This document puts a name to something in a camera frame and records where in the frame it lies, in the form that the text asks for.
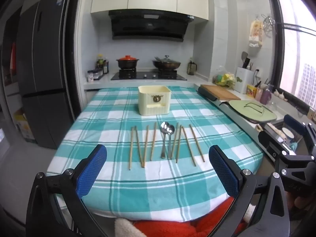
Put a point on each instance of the person's right hand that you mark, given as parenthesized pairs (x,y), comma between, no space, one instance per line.
(302,201)

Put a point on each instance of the dark grey refrigerator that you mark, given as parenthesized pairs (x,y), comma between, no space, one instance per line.
(42,66)

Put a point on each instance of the steel spoon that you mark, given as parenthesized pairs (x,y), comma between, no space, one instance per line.
(164,126)
(170,129)

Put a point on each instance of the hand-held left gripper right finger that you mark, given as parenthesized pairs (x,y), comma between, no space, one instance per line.
(224,175)

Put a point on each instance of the glass wok lid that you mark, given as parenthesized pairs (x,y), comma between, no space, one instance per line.
(166,59)

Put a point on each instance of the white knife holder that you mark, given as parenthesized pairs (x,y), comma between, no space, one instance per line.
(243,81)

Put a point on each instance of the black gas stove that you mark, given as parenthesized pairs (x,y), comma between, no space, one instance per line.
(148,76)

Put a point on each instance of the yellow cardboard box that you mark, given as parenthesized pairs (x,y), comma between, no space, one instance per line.
(23,126)

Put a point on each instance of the hanging printed bag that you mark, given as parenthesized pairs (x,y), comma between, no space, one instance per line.
(255,32)

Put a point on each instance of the black clay pot orange lid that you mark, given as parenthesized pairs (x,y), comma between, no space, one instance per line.
(127,63)

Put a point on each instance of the pale green pan lid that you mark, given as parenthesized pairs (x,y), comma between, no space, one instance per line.
(251,111)

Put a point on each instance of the white bowl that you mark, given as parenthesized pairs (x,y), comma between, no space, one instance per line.
(288,132)

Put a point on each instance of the beige cup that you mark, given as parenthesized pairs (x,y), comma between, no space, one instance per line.
(258,94)

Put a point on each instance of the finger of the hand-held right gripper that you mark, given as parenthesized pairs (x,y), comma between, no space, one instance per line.
(294,124)
(270,145)

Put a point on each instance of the yellow printed container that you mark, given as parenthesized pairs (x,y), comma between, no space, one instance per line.
(251,90)

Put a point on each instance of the purple bottle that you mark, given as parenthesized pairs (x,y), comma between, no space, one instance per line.
(266,96)

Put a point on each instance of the wooden cutting board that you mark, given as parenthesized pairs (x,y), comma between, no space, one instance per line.
(219,91)

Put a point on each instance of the teal checked tablecloth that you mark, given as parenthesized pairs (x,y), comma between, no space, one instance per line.
(111,128)

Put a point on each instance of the garlic bulbs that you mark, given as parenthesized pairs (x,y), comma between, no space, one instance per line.
(280,95)

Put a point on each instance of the black kitchen utensil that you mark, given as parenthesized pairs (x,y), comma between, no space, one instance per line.
(246,63)

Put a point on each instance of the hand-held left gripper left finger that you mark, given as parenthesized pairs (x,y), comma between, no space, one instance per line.
(91,172)

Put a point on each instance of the black plastic tray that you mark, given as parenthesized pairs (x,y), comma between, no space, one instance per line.
(206,95)

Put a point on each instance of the white label spice jar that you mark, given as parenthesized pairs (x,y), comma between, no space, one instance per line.
(90,77)

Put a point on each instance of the dark sauce bottle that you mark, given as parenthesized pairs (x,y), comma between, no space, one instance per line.
(106,68)

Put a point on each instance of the yellow cap sauce bottle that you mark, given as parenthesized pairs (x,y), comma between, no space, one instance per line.
(99,63)

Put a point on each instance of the dark glass pitcher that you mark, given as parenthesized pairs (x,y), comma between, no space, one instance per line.
(191,68)

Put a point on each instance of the person's red fleece garment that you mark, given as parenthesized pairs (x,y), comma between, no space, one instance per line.
(172,228)

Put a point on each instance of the window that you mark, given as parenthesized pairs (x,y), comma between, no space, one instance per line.
(296,66)

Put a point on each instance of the grey spatula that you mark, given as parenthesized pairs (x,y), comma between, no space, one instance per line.
(244,56)

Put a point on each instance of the black range hood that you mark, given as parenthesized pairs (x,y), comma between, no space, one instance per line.
(148,24)

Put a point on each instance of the dark wok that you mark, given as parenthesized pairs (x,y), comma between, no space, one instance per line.
(166,66)

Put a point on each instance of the wall socket with plug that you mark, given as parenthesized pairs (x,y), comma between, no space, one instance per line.
(257,72)

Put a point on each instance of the cream ribbed utensil holder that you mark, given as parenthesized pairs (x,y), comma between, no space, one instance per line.
(148,96)

